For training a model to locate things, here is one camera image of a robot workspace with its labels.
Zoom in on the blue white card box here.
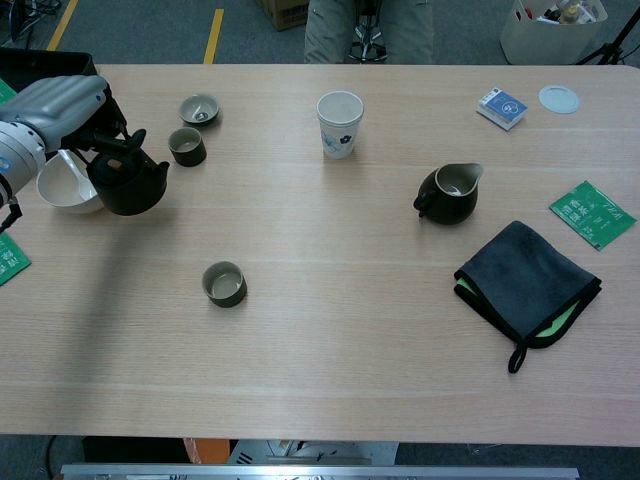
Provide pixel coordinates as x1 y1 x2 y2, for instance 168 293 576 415
475 85 529 132

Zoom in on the person in khaki trousers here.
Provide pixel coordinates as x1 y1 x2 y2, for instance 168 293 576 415
303 0 435 65

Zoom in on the orange object under table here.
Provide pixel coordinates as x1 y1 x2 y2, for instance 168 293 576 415
182 437 231 465

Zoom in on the black tray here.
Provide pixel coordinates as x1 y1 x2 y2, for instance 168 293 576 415
0 47 99 101

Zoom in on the black teapot with handle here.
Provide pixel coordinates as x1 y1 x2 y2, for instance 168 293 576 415
85 147 171 217

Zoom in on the flared grey teacup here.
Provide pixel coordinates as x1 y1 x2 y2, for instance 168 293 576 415
178 93 221 128

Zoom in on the grey green folded cloth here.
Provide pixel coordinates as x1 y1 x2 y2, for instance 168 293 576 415
453 220 603 375

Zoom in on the office chair base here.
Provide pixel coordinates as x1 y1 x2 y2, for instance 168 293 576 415
349 0 389 64

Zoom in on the dark ceramic pitcher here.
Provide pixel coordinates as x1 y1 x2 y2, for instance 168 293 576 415
412 162 485 226

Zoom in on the aluminium rail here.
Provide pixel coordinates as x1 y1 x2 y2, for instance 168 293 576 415
59 462 581 480

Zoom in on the cardboard box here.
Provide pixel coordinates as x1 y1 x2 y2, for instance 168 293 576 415
255 0 311 32

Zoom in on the left robot hand grey black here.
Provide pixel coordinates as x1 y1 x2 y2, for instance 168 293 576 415
0 74 148 161

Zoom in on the floral print paper cup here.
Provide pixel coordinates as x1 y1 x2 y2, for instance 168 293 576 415
315 90 365 160

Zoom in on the cream bowl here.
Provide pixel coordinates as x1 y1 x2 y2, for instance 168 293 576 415
35 148 107 215

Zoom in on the clear round plastic lid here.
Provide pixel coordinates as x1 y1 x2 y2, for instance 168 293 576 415
538 84 581 115

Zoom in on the dark cylindrical teacup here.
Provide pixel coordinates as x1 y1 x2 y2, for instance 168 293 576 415
201 260 248 308
167 126 208 168

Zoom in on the robot base chassis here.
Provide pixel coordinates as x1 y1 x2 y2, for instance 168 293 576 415
227 439 399 466

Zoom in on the black tripod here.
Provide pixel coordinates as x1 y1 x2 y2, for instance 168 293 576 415
574 2 640 67

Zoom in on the white storage bin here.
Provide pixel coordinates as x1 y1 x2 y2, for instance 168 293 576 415
499 0 609 66

